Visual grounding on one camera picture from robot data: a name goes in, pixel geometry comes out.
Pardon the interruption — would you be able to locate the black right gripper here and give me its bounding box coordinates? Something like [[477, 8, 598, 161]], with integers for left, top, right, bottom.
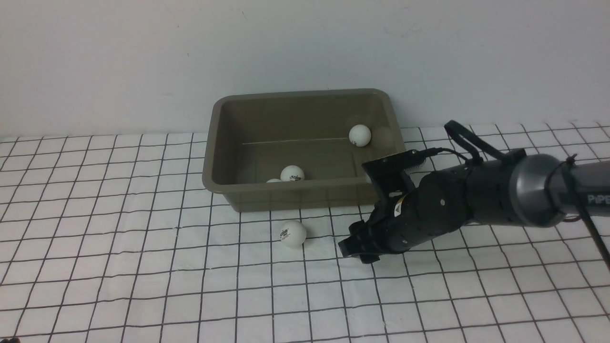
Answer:
[[338, 167, 473, 263]]

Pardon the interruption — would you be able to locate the white ball with logo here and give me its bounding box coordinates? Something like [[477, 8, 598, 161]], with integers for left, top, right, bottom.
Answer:
[[280, 220, 307, 248]]

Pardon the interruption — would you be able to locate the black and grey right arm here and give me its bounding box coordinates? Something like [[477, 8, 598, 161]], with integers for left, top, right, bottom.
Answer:
[[338, 148, 609, 263]]

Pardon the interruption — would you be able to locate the olive plastic storage bin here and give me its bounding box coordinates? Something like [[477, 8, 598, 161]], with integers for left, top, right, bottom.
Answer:
[[202, 89, 406, 212]]

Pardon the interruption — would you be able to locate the white grid-pattern tablecloth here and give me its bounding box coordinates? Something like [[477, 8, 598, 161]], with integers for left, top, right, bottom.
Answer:
[[0, 133, 610, 343]]

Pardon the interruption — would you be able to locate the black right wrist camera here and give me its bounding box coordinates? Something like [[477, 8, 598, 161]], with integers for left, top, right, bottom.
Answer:
[[362, 148, 442, 204]]

